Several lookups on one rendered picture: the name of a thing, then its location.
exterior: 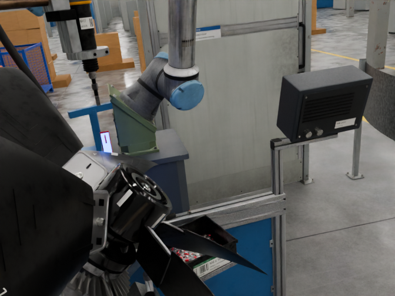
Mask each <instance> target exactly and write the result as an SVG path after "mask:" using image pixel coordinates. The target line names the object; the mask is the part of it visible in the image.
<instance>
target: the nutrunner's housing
mask: <svg viewBox="0 0 395 296"><path fill-rule="evenodd" d="M70 7H71V9H75V10H76V15H77V19H76V24H77V27H78V33H79V39H80V42H81V47H82V51H88V50H92V49H96V48H97V45H96V40H95V29H94V25H93V19H92V14H91V8H90V4H80V5H70ZM97 62H98V61H97V58H93V59H85V60H82V64H83V66H84V67H83V68H84V71H86V72H95V71H97V70H98V69H99V67H98V66H99V65H98V63H97Z"/></svg>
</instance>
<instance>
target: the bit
mask: <svg viewBox="0 0 395 296"><path fill-rule="evenodd" d="M91 80H92V84H91V85H92V90H93V91H94V94H95V100H96V105H97V106H100V105H101V104H100V100H99V95H98V84H97V83H96V80H95V79H91Z"/></svg>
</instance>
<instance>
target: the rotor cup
mask: <svg viewBox="0 0 395 296"><path fill-rule="evenodd" d="M141 183H145V184H147V185H148V186H149V188H150V191H147V190H146V189H144V188H143V187H142V185H141ZM96 190H107V191H108V193H109V207H108V225H107V235H106V245H105V247H104V249H103V250H101V251H99V252H97V253H95V254H92V255H90V256H89V259H91V260H92V261H93V262H95V263H97V264H98V265H100V266H102V267H104V268H106V269H109V270H112V271H118V272H122V271H126V270H128V269H129V268H130V267H131V266H132V265H133V264H134V263H135V261H136V258H135V256H136V250H135V246H134V245H133V243H135V244H137V243H139V242H140V238H141V235H142V231H143V227H144V225H147V226H148V227H150V228H151V227H152V226H153V225H154V224H155V223H156V221H157V220H158V219H159V218H160V217H161V216H162V214H165V216H164V217H163V218H162V219H161V221H160V222H158V223H157V225H155V227H154V228H151V229H152V230H153V231H154V230H155V229H156V227H157V226H158V225H159V224H160V223H161V222H162V221H163V220H164V219H165V218H166V217H167V216H168V214H169V213H170V212H171V211H172V203H171V201H170V200H169V197H168V196H167V195H166V194H165V192H164V191H163V190H162V189H161V188H160V187H159V186H158V185H157V184H156V183H155V182H154V181H153V180H152V179H151V178H150V177H148V176H147V175H146V174H145V173H143V172H142V171H140V170H139V169H137V168H136V167H134V166H132V165H130V164H127V163H120V164H119V165H117V166H116V167H115V168H114V170H113V171H112V172H111V173H110V174H109V176H108V177H107V178H106V179H105V180H104V181H103V182H102V183H101V184H100V185H99V187H98V188H97V189H96ZM96 190H95V191H96ZM128 190H130V191H131V192H132V194H131V195H130V196H129V197H128V198H127V199H126V201H125V202H124V203H123V204H122V205H121V206H120V207H119V206H118V205H117V203H118V201H119V200H120V199H121V198H122V197H123V196H124V195H125V194H126V193H127V192H128Z"/></svg>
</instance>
